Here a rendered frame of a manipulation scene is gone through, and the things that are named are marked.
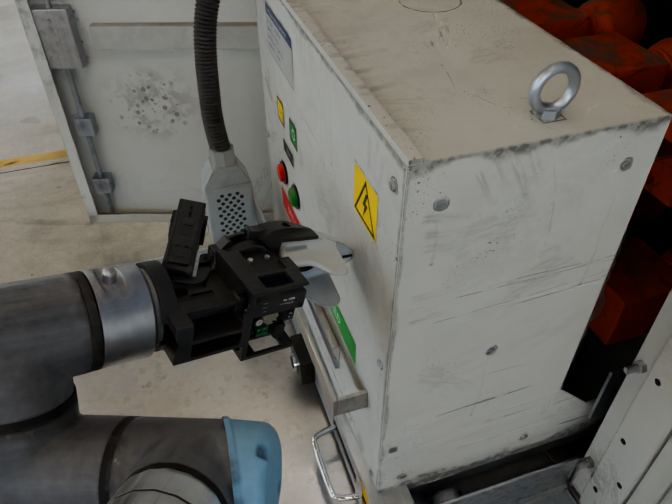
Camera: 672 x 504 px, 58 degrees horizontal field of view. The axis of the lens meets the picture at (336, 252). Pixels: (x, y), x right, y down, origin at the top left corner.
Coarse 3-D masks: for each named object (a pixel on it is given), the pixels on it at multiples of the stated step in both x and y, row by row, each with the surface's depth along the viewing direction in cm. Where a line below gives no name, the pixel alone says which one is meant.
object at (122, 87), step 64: (64, 0) 98; (128, 0) 98; (192, 0) 98; (64, 64) 102; (128, 64) 105; (192, 64) 105; (256, 64) 105; (64, 128) 110; (128, 128) 113; (192, 128) 114; (256, 128) 114; (128, 192) 123; (192, 192) 123; (256, 192) 123
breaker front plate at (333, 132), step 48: (288, 96) 73; (336, 96) 54; (288, 144) 79; (336, 144) 57; (384, 144) 45; (336, 192) 61; (384, 192) 47; (384, 240) 50; (336, 288) 70; (384, 288) 53; (336, 336) 76; (384, 336) 56; (336, 384) 82; (384, 384) 59
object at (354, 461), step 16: (320, 352) 88; (320, 384) 87; (336, 416) 81; (336, 432) 83; (352, 432) 79; (352, 448) 77; (352, 464) 77; (352, 480) 79; (368, 480) 74; (368, 496) 72; (384, 496) 72; (400, 496) 72
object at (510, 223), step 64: (320, 0) 65; (384, 0) 65; (448, 0) 65; (384, 64) 54; (448, 64) 54; (512, 64) 54; (576, 64) 54; (384, 128) 45; (448, 128) 45; (512, 128) 45; (576, 128) 45; (640, 128) 47; (448, 192) 44; (512, 192) 47; (576, 192) 49; (640, 192) 52; (448, 256) 49; (512, 256) 52; (576, 256) 55; (448, 320) 55; (512, 320) 58; (576, 320) 62; (448, 384) 62; (512, 384) 66; (384, 448) 66; (448, 448) 71; (512, 448) 77
